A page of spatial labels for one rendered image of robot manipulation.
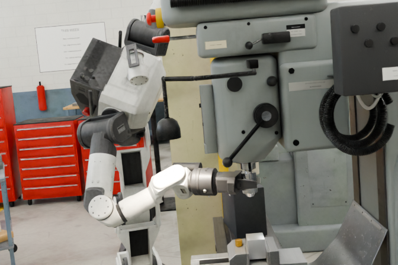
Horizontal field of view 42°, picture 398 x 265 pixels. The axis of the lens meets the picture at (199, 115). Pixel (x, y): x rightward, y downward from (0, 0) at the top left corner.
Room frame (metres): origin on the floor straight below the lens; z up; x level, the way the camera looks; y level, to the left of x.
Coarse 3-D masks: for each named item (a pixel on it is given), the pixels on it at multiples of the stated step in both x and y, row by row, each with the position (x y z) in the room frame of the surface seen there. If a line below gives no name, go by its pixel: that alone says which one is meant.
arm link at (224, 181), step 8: (208, 168) 1.63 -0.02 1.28; (200, 176) 1.61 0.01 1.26; (208, 176) 1.60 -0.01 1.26; (216, 176) 1.60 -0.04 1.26; (224, 176) 1.59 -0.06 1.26; (232, 176) 1.57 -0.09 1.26; (240, 176) 1.62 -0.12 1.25; (200, 184) 1.60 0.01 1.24; (208, 184) 1.59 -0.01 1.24; (216, 184) 1.59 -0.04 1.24; (224, 184) 1.57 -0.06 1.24; (232, 184) 1.55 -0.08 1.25; (200, 192) 1.61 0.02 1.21; (208, 192) 1.60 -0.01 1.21; (216, 192) 1.63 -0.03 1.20; (224, 192) 1.58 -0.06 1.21; (232, 192) 1.55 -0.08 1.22
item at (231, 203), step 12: (240, 192) 1.90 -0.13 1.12; (228, 204) 2.00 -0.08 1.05; (240, 204) 1.90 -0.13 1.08; (252, 204) 1.91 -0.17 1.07; (264, 204) 1.91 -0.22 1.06; (228, 216) 2.01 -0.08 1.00; (240, 216) 1.90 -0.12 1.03; (252, 216) 1.91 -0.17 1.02; (264, 216) 1.91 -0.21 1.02; (240, 228) 1.90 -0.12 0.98; (252, 228) 1.91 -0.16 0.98; (264, 228) 1.91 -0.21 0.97
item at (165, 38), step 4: (160, 36) 1.69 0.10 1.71; (164, 36) 1.68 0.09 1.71; (168, 36) 1.69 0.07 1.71; (176, 36) 1.69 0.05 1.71; (180, 36) 1.69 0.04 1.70; (184, 36) 1.69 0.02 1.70; (188, 36) 1.69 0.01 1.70; (192, 36) 1.69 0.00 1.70; (152, 40) 1.68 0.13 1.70; (156, 40) 1.68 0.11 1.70; (160, 40) 1.68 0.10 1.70; (164, 40) 1.68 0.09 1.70; (168, 40) 1.68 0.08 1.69
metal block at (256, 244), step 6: (246, 234) 1.56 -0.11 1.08; (252, 234) 1.55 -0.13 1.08; (258, 234) 1.55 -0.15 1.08; (246, 240) 1.55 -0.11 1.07; (252, 240) 1.51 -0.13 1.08; (258, 240) 1.51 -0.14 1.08; (264, 240) 1.51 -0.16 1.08; (252, 246) 1.51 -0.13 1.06; (258, 246) 1.51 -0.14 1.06; (264, 246) 1.51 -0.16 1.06; (252, 252) 1.51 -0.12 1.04; (258, 252) 1.51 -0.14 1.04; (264, 252) 1.51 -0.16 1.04; (252, 258) 1.51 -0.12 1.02; (258, 258) 1.51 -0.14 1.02
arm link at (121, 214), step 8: (144, 192) 1.64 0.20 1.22; (128, 200) 1.63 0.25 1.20; (136, 200) 1.63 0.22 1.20; (144, 200) 1.62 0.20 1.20; (152, 200) 1.62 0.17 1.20; (120, 208) 1.62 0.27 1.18; (128, 208) 1.61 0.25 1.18; (136, 208) 1.62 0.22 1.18; (144, 208) 1.63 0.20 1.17; (112, 216) 1.61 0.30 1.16; (120, 216) 1.61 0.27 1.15; (128, 216) 1.61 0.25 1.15; (136, 216) 1.63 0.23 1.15; (104, 224) 1.66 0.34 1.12; (112, 224) 1.61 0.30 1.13; (120, 224) 1.63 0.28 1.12
